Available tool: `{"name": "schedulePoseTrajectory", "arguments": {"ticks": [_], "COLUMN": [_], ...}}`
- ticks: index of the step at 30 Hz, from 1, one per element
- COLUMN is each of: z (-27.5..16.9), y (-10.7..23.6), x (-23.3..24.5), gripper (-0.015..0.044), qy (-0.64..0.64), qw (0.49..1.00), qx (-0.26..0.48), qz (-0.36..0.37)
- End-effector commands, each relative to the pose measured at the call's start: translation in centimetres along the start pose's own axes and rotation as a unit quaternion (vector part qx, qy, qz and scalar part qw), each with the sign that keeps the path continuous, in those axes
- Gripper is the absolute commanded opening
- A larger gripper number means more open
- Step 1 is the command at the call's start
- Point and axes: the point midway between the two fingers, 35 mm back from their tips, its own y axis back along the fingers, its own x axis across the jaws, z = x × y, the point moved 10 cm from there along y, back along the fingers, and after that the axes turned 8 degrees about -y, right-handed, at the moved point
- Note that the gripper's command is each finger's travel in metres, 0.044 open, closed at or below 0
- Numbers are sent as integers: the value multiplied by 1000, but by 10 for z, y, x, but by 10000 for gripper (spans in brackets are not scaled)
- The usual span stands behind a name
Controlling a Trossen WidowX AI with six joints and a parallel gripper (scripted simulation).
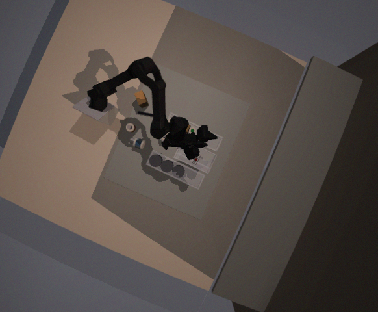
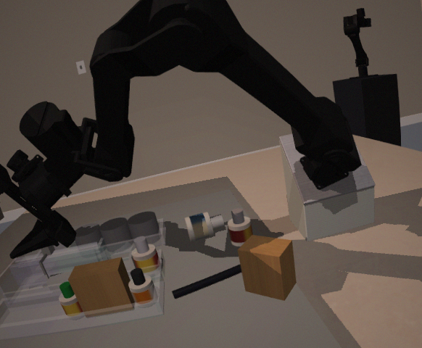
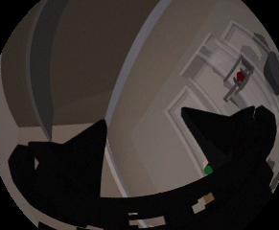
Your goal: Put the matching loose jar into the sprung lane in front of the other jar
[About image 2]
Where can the white jar with blue and tan label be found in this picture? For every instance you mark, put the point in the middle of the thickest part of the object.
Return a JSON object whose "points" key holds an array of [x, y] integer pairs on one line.
{"points": [[201, 226]]}

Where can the small orange jar with black lid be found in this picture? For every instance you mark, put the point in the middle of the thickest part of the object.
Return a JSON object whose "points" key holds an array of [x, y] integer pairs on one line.
{"points": [[141, 286]]}

